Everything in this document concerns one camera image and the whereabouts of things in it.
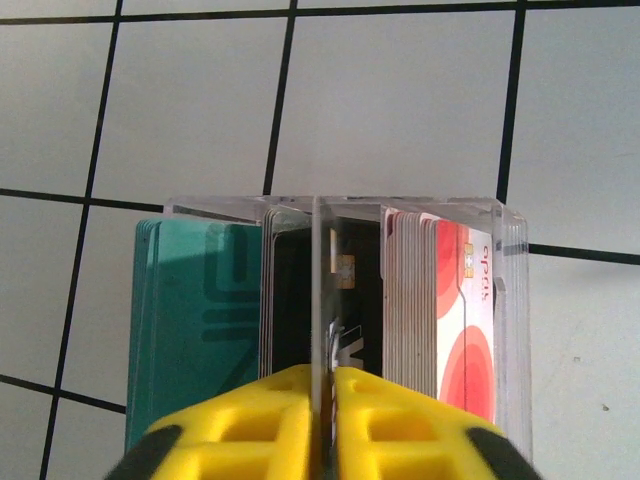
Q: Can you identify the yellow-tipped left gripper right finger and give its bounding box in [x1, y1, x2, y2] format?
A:
[332, 367, 544, 480]

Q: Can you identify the black card stack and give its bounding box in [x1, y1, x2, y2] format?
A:
[258, 207, 387, 389]

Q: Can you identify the teal card stack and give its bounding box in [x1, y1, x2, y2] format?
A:
[125, 217, 266, 454]

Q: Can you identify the black credit card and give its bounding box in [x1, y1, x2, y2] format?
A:
[310, 195, 337, 446]

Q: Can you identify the red and white card stack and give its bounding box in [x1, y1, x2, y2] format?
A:
[382, 209, 502, 429]

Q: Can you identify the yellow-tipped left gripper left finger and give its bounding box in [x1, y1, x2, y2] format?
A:
[104, 363, 314, 480]

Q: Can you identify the teal card packet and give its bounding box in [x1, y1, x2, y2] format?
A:
[162, 193, 535, 464]

